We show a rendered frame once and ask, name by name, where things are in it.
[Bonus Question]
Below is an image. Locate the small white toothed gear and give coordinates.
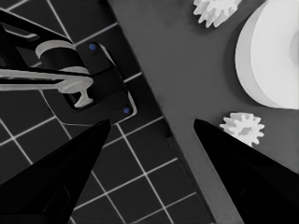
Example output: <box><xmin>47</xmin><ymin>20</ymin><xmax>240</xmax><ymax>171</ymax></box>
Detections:
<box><xmin>192</xmin><ymin>0</ymin><xmax>243</xmax><ymax>29</ymax></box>
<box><xmin>219</xmin><ymin>111</ymin><xmax>266</xmax><ymax>147</ymax></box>

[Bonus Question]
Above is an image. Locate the dark robot body block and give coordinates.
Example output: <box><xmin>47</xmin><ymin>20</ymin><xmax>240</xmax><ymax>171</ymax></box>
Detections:
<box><xmin>0</xmin><ymin>7</ymin><xmax>138</xmax><ymax>127</ymax></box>

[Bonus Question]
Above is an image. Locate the large thick white disc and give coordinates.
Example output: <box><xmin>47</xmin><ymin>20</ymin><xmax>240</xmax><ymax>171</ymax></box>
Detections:
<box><xmin>234</xmin><ymin>0</ymin><xmax>299</xmax><ymax>110</ymax></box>

